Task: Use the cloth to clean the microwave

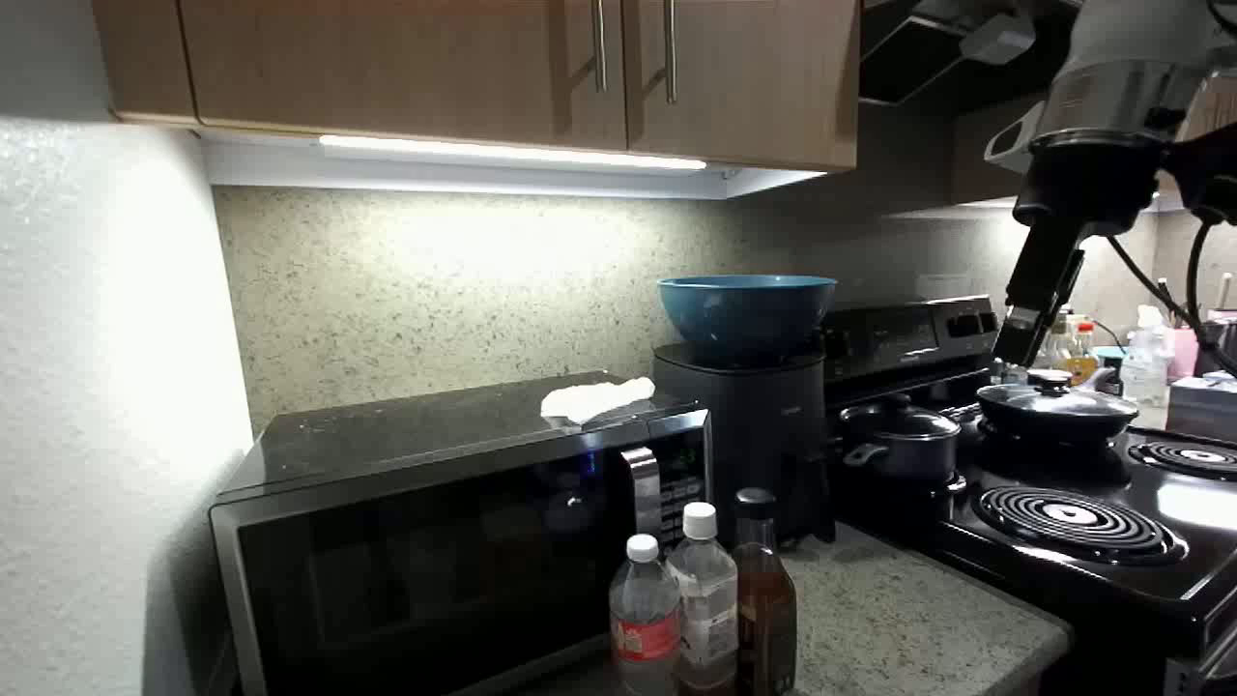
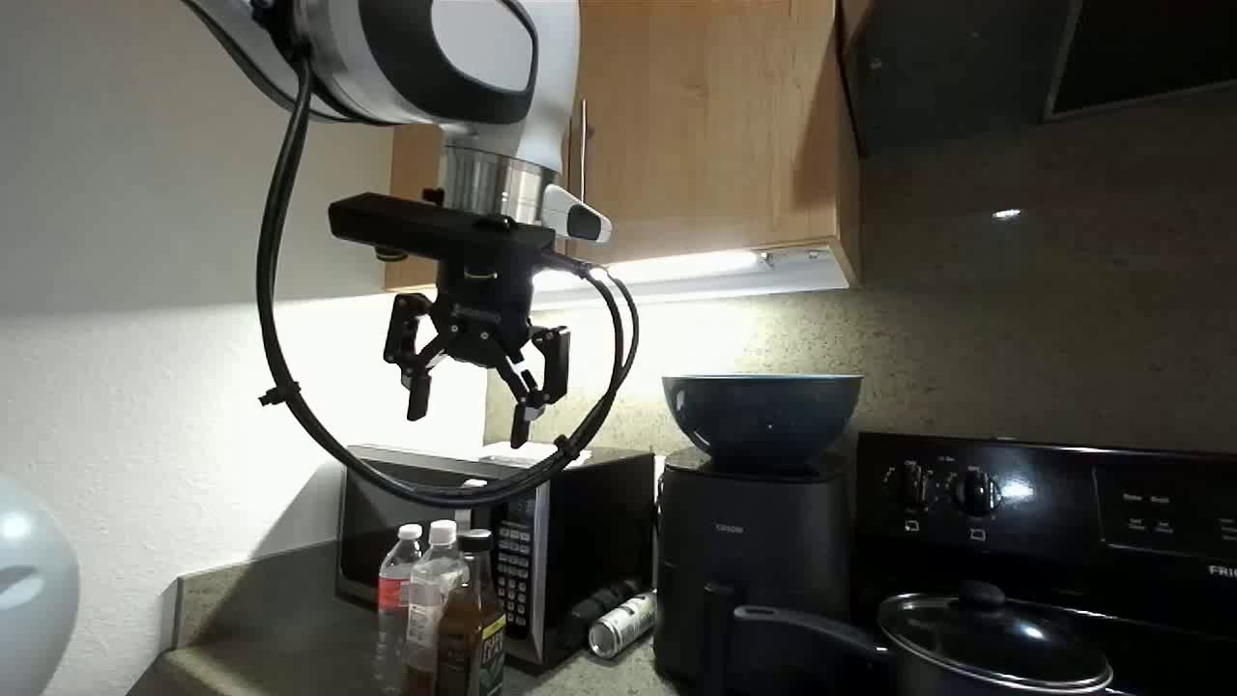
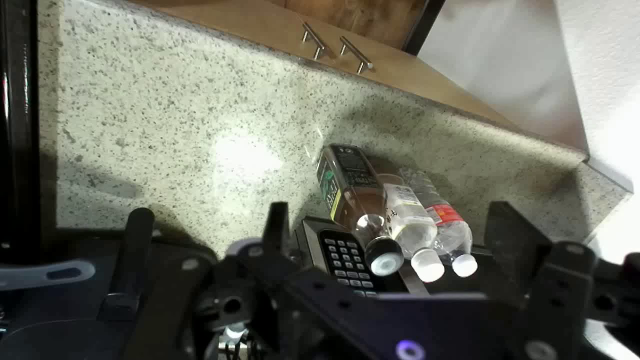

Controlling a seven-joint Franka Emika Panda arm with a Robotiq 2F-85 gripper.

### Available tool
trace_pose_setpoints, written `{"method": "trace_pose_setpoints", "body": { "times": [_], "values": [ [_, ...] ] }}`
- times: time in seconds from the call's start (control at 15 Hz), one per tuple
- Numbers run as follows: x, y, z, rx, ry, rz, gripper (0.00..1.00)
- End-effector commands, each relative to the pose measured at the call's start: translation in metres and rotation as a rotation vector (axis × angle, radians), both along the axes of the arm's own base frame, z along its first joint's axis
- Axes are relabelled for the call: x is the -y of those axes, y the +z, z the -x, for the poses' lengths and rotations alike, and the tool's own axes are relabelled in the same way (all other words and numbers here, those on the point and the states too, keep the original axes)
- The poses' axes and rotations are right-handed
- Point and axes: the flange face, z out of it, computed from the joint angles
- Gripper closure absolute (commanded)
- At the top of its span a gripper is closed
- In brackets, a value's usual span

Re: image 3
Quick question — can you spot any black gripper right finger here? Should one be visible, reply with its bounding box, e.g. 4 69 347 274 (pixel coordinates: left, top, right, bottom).
484 201 640 360

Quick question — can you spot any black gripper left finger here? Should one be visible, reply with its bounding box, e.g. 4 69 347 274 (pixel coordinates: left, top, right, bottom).
101 208 214 360

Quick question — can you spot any black stainless microwave oven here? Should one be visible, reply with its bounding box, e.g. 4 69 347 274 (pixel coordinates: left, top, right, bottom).
0 0 428 360

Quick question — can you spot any clear red-label water bottle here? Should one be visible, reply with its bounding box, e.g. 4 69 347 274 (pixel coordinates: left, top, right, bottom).
402 168 479 281

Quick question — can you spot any clear white-label water bottle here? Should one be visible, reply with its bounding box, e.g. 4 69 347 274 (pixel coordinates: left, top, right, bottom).
384 183 445 281

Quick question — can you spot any dark brown sauce bottle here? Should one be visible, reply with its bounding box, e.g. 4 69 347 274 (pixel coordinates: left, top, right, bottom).
316 143 405 276

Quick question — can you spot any wooden upper cabinet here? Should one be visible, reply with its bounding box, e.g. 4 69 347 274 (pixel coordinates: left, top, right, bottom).
132 0 517 130

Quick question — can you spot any left silver cabinet handle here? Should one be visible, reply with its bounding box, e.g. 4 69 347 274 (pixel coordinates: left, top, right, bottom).
303 22 334 62

